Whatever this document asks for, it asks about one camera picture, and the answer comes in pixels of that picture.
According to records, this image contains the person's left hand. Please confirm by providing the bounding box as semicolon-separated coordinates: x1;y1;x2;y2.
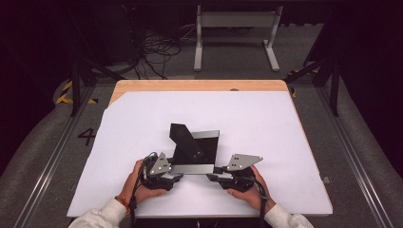
118;159;168;207

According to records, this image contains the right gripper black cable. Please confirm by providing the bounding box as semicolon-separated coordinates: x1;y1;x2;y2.
248;174;270;228

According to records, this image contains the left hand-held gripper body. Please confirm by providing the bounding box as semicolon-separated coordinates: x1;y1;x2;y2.
138;151;177;192

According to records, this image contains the yellow and black striped tape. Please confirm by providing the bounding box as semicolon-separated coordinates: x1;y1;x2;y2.
55;80;99;105

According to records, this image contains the bundle of black cables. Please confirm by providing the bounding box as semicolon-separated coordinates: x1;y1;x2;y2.
125;6;198;81

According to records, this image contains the white paper sheet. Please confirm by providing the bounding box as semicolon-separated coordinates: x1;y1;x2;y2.
67;90;334;219

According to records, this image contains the red bracelet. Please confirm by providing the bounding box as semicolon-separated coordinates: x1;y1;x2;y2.
114;195;132;217

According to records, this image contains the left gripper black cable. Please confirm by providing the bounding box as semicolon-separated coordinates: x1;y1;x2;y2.
128;151;159;228

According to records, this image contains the white metal stand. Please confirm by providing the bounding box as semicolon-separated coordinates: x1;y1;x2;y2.
193;4;284;73

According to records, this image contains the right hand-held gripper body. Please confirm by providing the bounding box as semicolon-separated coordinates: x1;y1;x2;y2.
218;153;264;194

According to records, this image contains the person's right hand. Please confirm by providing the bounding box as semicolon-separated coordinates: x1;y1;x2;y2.
226;164;277;213

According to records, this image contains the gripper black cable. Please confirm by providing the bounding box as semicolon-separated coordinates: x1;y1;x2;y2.
128;151;159;228
248;174;270;228

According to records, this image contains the aluminium floor rail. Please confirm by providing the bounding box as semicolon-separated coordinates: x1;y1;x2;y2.
316;85;394;228
11;85;97;228

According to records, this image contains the black metal stand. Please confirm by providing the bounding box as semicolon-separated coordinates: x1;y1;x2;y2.
282;6;342;118
65;6;128;118

